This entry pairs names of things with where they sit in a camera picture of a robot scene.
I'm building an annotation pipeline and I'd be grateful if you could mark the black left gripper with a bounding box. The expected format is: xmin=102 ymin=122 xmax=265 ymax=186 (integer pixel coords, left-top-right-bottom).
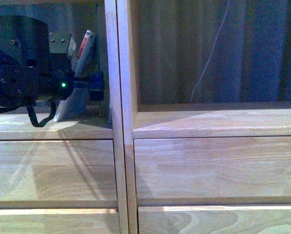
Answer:
xmin=34 ymin=33 xmax=104 ymax=100

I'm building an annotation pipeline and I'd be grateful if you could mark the white illustrated children's book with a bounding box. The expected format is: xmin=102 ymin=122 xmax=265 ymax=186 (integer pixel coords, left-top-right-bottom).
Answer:
xmin=54 ymin=30 xmax=98 ymax=122

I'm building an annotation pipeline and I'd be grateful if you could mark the left wooden shelf unit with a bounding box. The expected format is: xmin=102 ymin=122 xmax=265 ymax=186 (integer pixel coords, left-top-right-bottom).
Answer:
xmin=0 ymin=0 xmax=129 ymax=234

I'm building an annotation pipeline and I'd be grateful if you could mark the wooden shelf unit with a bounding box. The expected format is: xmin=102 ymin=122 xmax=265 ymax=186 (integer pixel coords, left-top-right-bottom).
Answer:
xmin=116 ymin=0 xmax=291 ymax=234
xmin=0 ymin=0 xmax=129 ymax=234

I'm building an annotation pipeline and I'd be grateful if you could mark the right wooden shelf unit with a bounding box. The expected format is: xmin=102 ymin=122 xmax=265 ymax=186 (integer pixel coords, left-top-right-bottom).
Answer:
xmin=116 ymin=0 xmax=291 ymax=234

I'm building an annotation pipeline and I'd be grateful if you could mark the green patterned standing book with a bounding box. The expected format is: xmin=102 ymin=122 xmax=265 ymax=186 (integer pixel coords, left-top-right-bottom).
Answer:
xmin=108 ymin=103 xmax=113 ymax=124

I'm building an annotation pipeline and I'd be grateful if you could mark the upper left wooden drawer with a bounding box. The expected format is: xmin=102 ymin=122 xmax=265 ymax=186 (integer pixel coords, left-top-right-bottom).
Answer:
xmin=0 ymin=140 xmax=116 ymax=202

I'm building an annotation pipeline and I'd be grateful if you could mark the wooden drawer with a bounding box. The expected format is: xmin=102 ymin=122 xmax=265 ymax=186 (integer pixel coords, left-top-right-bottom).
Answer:
xmin=138 ymin=206 xmax=291 ymax=234
xmin=135 ymin=136 xmax=291 ymax=199
xmin=0 ymin=140 xmax=116 ymax=202
xmin=0 ymin=209 xmax=120 ymax=234

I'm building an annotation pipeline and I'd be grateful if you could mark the lower left wooden drawer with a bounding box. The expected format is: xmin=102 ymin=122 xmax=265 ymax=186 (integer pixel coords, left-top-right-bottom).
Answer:
xmin=0 ymin=209 xmax=120 ymax=234

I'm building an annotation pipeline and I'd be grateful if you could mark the upper right wooden drawer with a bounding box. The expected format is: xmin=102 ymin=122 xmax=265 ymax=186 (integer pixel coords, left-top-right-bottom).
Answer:
xmin=135 ymin=136 xmax=291 ymax=199

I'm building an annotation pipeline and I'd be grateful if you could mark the lower right wooden drawer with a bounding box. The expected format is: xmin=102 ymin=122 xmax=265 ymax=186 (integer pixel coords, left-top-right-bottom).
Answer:
xmin=138 ymin=206 xmax=291 ymax=234

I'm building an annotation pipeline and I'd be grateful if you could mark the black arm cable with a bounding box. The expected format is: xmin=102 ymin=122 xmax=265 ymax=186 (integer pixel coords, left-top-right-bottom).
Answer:
xmin=0 ymin=97 xmax=57 ymax=128

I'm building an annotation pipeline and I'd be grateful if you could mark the white cable behind shelf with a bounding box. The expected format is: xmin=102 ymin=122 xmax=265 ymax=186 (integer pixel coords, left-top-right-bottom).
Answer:
xmin=190 ymin=0 xmax=231 ymax=103

